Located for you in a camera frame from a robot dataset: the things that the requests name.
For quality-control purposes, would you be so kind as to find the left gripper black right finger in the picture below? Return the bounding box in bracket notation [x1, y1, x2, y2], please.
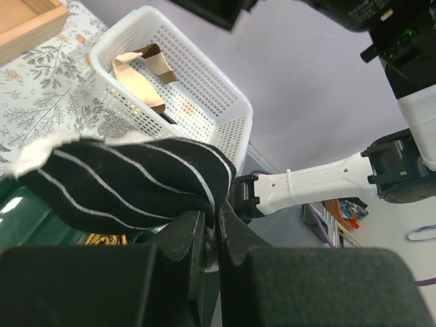
[217, 204, 434, 326]

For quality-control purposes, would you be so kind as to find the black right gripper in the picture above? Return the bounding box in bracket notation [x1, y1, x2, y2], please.
[170, 0, 258, 31]

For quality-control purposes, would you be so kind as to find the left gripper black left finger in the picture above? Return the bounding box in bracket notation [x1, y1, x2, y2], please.
[1, 212, 205, 326]

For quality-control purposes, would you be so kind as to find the black white striped sock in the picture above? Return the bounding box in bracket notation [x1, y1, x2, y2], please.
[3, 131, 236, 234]

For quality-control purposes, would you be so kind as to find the brown beige striped sock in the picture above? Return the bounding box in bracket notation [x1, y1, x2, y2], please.
[112, 43, 178, 114]

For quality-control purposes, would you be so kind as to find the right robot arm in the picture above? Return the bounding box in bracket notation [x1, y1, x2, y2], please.
[229, 1, 435, 218]

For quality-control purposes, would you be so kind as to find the yellow rolled tie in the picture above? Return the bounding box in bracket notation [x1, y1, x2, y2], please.
[84, 233, 127, 245]

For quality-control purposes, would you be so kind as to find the white plastic basket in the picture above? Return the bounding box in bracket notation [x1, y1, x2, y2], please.
[89, 6, 253, 170]

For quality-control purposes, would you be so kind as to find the green divided organizer box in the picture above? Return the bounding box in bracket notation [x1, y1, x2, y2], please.
[0, 176, 162, 251]

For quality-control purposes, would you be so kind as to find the wooden tray base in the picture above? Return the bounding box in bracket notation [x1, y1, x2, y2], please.
[1, 0, 69, 65]

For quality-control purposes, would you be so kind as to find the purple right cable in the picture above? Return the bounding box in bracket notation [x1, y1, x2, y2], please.
[308, 202, 337, 249]

